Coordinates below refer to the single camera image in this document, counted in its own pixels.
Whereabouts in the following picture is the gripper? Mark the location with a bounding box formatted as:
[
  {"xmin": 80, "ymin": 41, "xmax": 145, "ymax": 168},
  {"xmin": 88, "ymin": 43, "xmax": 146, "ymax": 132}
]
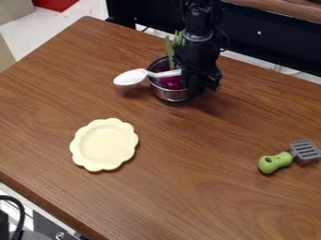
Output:
[{"xmin": 172, "ymin": 30, "xmax": 225, "ymax": 98}]

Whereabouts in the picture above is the silver pot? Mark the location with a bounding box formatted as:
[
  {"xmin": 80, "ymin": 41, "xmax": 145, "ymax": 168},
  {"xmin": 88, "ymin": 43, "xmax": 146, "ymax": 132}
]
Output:
[{"xmin": 145, "ymin": 55, "xmax": 199, "ymax": 103}]

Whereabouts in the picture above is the white plate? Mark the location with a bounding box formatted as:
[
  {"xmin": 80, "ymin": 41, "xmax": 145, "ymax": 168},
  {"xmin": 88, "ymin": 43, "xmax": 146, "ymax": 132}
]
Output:
[{"xmin": 68, "ymin": 117, "xmax": 141, "ymax": 173}]

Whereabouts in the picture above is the purple toy radish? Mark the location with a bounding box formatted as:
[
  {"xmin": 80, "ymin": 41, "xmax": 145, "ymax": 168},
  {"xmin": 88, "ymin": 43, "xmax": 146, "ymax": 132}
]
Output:
[{"xmin": 159, "ymin": 29, "xmax": 189, "ymax": 91}]

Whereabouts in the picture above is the white spoon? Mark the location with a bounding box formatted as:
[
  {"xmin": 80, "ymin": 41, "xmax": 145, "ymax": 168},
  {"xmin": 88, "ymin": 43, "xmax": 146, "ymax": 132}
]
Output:
[{"xmin": 111, "ymin": 67, "xmax": 184, "ymax": 87}]

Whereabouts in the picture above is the red box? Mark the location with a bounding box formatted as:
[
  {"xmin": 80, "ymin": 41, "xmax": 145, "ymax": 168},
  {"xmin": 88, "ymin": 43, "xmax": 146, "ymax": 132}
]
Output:
[{"xmin": 31, "ymin": 0, "xmax": 81, "ymax": 13}]

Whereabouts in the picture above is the green handled grey spatula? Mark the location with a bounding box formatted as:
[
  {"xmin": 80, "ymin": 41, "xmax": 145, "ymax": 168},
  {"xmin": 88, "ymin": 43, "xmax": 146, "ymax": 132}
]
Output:
[{"xmin": 256, "ymin": 139, "xmax": 321, "ymax": 175}]

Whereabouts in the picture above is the black cable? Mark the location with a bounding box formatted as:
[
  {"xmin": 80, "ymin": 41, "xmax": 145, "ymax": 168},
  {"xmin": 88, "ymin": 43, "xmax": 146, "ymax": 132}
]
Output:
[{"xmin": 0, "ymin": 194, "xmax": 28, "ymax": 240}]

